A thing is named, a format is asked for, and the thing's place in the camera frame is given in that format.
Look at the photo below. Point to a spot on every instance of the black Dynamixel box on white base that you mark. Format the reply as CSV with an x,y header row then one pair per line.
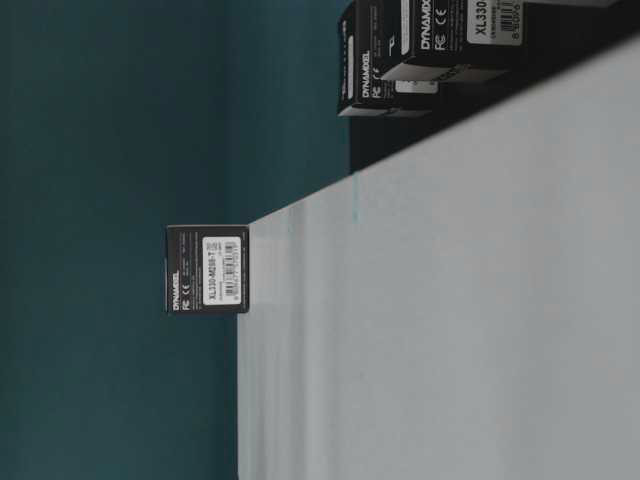
x,y
207,269

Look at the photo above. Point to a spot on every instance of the white base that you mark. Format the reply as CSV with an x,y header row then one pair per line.
x,y
465,309

